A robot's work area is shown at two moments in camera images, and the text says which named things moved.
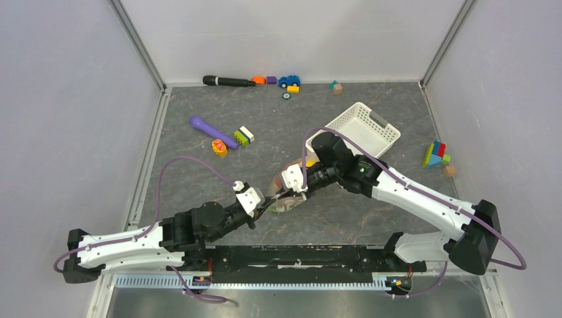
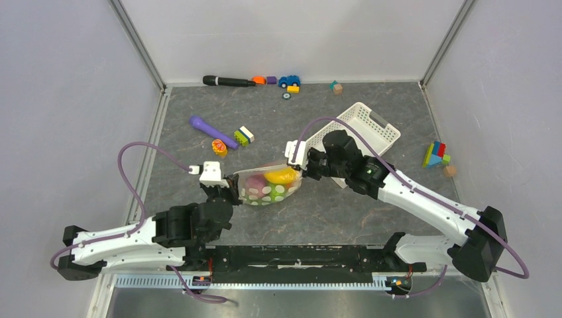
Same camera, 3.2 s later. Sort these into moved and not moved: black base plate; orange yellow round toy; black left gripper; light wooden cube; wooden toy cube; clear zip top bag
Moved: clear zip top bag; black left gripper
Not moved: light wooden cube; black base plate; wooden toy cube; orange yellow round toy
